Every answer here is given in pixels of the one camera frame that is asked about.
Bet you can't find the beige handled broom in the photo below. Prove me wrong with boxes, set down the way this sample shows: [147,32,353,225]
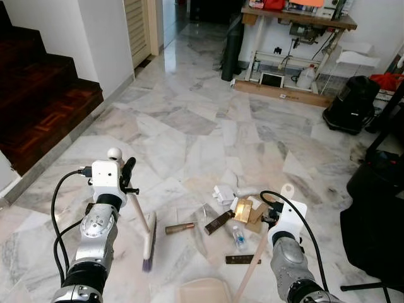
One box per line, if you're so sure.
[106,146,157,273]

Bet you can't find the beige long handled dustpan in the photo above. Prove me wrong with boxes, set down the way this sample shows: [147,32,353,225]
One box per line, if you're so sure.
[175,183,296,303]

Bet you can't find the gold foil box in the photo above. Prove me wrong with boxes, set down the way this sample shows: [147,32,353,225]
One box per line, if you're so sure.
[235,198,253,223]

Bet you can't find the small clear plastic bottle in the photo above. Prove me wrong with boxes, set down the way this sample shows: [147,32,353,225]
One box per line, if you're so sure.
[230,226,248,250]

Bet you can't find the dark flat strip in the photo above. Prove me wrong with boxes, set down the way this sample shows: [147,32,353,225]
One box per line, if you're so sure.
[225,254,261,264]

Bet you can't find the white crumpled paper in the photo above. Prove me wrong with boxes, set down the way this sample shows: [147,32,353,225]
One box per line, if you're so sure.
[211,185,237,206]

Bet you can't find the dark brown bar wrapper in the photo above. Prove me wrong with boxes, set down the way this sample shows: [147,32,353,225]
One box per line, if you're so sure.
[204,210,235,236]

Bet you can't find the brown cardboard tube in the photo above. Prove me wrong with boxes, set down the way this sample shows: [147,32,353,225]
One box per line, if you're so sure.
[165,222,196,235]

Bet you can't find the large black bag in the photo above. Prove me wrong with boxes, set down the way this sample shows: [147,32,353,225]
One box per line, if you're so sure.
[341,150,404,291]

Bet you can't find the dark wood stairs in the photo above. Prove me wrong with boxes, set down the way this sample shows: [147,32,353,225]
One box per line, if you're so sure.
[0,6,105,177]

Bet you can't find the white framed tablet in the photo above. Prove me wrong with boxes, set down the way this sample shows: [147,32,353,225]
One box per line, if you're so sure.
[261,71,286,89]

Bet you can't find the beige louvered door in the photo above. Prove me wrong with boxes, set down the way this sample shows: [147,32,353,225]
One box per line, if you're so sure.
[123,0,158,69]

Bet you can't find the white plastic jug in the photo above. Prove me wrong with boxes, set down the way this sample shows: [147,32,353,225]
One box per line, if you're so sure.
[295,63,316,90]

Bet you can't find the red cloth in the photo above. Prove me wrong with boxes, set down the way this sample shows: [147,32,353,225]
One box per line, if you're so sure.
[369,73,404,92]

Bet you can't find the black tall roll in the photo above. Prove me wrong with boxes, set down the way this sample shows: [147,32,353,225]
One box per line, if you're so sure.
[221,19,245,81]

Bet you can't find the white tray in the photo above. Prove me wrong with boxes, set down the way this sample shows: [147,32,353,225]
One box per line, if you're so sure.
[336,50,381,69]

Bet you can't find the wooden work table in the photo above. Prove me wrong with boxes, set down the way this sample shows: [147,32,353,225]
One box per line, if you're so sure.
[240,0,357,108]

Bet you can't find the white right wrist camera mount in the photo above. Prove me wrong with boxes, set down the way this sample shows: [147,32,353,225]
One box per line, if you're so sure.
[268,201,308,237]

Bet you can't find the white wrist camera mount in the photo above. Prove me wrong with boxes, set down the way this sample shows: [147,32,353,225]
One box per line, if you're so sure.
[90,160,127,204]
[268,201,308,237]

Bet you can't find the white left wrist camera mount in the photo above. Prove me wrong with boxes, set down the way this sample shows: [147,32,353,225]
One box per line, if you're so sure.
[90,160,127,204]

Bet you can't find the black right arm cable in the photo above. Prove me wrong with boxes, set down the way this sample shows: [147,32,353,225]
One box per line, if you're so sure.
[260,191,329,294]

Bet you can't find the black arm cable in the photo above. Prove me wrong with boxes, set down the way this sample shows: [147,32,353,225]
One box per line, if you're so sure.
[260,191,329,294]
[50,167,95,285]

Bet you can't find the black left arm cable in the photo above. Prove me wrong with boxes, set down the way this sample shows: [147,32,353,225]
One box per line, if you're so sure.
[50,167,95,285]

